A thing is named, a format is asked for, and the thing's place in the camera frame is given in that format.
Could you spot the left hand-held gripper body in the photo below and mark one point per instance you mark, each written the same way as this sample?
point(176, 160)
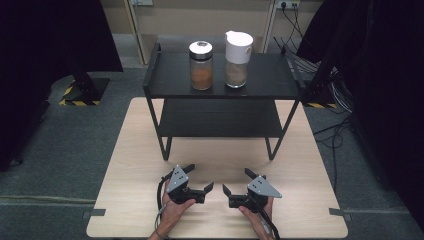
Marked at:
point(178, 181)

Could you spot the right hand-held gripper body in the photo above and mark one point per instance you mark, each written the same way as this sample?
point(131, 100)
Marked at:
point(261, 188)

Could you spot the glass spice jar metal lid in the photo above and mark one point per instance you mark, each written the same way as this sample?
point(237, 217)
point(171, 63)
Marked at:
point(201, 78)

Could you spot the black metal shelf rack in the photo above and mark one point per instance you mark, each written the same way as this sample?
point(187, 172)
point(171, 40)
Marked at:
point(233, 76)

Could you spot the white lidded spice jar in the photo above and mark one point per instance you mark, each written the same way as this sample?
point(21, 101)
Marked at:
point(238, 50)

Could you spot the person's left hand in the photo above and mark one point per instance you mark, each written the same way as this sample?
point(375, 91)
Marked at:
point(173, 213)

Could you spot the person's right hand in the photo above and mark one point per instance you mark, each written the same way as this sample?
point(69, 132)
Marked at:
point(258, 221)

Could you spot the dark tape strip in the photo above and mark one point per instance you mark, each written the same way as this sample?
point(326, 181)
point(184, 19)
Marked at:
point(339, 213)
point(95, 212)

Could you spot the black stand base striped tape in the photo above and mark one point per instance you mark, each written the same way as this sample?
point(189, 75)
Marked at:
point(90, 88)
point(316, 96)

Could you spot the dark curtain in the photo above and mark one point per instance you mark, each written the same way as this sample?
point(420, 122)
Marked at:
point(40, 66)
point(383, 100)

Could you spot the white wall socket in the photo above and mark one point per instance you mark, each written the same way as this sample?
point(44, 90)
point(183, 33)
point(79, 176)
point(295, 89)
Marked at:
point(288, 4)

